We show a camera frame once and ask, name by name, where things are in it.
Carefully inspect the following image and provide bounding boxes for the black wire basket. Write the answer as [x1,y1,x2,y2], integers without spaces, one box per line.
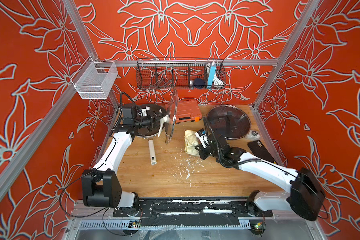
[136,57,226,90]

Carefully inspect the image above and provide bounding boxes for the black frying pan with lid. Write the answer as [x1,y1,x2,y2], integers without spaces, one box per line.
[206,105,251,140]

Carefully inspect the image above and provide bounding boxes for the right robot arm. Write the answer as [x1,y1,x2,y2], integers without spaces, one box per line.
[195,140,326,221]

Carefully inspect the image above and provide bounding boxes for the dark blue round object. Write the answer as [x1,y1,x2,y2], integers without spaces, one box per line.
[193,78,206,89]

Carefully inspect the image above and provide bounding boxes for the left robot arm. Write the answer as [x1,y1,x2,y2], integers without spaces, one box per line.
[81,104,167,211]

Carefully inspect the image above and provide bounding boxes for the glass lid with white handle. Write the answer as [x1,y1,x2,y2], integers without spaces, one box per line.
[158,90,179,145]

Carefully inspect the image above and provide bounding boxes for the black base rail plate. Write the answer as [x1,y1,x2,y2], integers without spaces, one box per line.
[112,197,274,229]

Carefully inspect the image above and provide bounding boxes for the orange plastic tool case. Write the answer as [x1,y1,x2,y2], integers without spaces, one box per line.
[176,100,203,124]

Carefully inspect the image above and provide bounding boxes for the white coiled cable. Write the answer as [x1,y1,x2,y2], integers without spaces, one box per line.
[205,62,226,88]

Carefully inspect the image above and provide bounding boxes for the cream yellow cloth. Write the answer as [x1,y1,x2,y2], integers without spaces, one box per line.
[185,130,200,157]

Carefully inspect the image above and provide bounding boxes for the crumpled clear plastic wrapper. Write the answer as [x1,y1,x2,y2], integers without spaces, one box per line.
[245,130,261,141]

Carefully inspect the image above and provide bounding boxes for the light blue box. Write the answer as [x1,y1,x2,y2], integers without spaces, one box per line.
[207,65,216,89]

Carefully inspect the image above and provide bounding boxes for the white mesh basket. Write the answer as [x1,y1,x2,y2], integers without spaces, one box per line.
[72,62,118,100]

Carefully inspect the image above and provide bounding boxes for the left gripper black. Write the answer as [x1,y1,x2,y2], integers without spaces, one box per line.
[134,110,167,132]

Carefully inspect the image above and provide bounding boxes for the dark pan with white handle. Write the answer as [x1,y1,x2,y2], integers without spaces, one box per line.
[135,104,167,165]

